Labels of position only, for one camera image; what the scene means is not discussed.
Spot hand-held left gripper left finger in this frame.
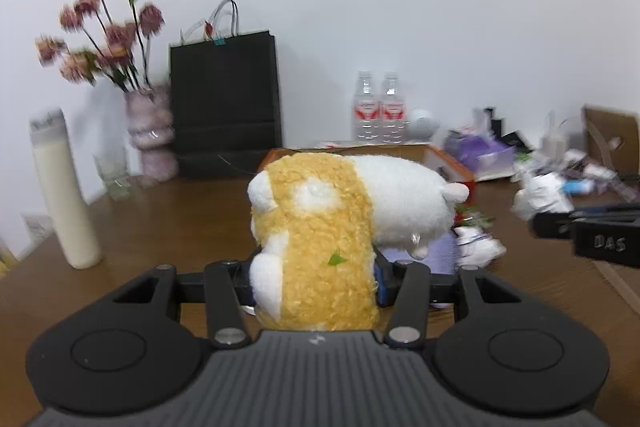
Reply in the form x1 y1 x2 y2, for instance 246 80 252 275
114 259 253 349

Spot pink ribbed vase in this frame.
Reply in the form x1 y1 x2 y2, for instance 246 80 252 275
125 86 180 188

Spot white tissue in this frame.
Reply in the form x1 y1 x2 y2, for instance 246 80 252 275
510 172 576 220
455 227 507 268

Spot black paper bag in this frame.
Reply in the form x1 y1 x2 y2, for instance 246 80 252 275
169 0 283 180

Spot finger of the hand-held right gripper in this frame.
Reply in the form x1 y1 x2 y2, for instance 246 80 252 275
532 211 576 239

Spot red cardboard box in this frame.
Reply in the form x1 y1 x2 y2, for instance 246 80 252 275
257 144 476 198

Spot black rectangular case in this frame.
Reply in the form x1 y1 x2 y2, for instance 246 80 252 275
484 107 506 138

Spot brown cardboard panel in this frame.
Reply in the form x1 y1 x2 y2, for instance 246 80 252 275
581 104 640 180

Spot purple tissue pack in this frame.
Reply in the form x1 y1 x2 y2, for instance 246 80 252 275
445 109 516 180

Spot lavender striped cloth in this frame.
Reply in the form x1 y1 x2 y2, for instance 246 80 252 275
377 232 460 278

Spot clear red-label water bottle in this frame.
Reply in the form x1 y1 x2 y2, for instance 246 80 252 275
354 71 382 142
380 71 408 142

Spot blue white tube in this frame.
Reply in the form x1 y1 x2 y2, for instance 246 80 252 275
562 179 596 198

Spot yellow white plush hamster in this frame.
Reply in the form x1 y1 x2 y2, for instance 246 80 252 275
247 151 471 332

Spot clear glass cup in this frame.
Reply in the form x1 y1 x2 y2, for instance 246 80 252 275
95 149 133 200

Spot pink dried flowers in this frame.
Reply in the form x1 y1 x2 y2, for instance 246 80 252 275
35 0 166 94

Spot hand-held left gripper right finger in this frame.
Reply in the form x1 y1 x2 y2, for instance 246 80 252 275
375 254 526 349

